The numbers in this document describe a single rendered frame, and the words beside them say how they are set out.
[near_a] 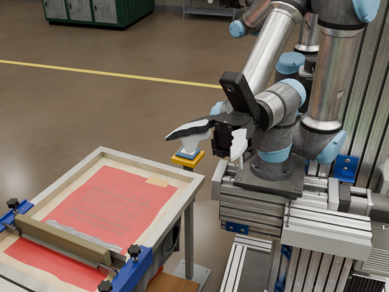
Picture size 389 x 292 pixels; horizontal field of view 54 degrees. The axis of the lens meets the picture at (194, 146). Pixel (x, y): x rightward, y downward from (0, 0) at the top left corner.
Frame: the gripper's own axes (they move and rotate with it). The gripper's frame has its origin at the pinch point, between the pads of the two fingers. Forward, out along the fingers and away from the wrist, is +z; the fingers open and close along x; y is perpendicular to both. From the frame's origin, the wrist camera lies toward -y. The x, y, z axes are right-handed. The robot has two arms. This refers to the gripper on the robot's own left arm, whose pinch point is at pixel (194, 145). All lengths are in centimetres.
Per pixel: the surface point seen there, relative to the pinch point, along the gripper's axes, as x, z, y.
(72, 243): 63, 0, 54
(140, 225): 61, -27, 65
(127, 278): 41, -5, 62
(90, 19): 603, -387, 69
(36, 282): 64, 15, 60
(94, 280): 53, 0, 65
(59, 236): 69, 1, 53
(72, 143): 285, -123, 130
